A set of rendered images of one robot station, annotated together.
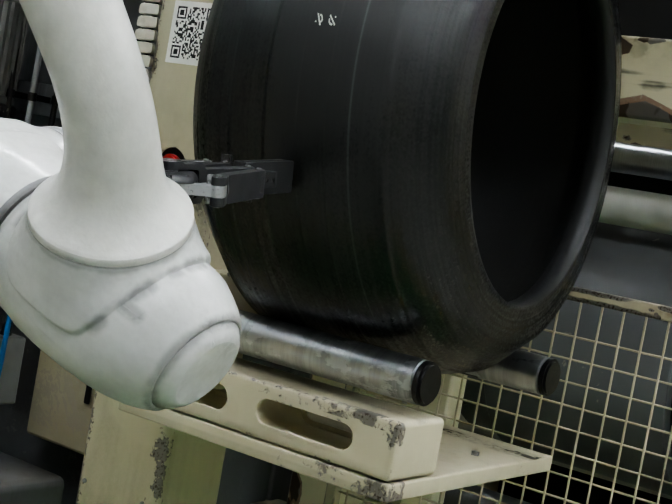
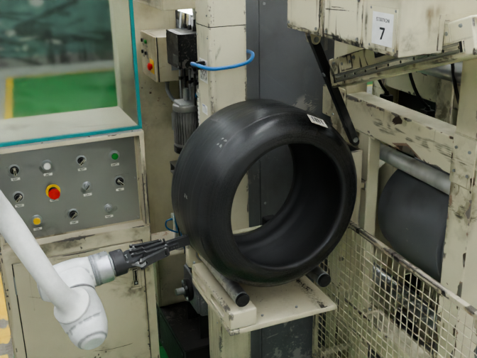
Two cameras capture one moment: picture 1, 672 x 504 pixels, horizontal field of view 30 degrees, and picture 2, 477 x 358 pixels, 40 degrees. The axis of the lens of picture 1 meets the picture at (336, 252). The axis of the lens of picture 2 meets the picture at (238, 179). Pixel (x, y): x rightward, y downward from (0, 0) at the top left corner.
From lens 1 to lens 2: 1.38 m
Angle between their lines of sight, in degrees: 37
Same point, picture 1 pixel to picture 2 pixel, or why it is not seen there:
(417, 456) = (243, 321)
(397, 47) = (197, 210)
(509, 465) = (304, 312)
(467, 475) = (277, 320)
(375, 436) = (226, 315)
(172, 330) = (78, 338)
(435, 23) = (208, 202)
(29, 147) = (71, 275)
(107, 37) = (44, 282)
